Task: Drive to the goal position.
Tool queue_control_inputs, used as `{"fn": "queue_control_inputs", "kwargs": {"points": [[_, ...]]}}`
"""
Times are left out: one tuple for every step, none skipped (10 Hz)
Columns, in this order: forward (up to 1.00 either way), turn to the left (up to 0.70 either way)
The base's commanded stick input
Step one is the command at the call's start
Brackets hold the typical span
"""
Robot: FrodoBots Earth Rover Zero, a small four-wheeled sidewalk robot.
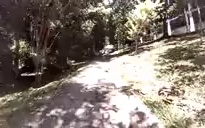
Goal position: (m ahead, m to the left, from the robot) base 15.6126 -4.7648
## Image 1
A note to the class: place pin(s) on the small yellow-green tree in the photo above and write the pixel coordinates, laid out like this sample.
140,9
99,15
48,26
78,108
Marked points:
136,28

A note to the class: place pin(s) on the grey gravel path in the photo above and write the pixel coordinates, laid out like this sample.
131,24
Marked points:
103,83

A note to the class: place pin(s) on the wood of trees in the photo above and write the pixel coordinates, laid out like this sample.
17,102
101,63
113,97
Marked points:
56,26

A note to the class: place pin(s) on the white building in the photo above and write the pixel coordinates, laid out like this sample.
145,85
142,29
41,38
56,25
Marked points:
191,23

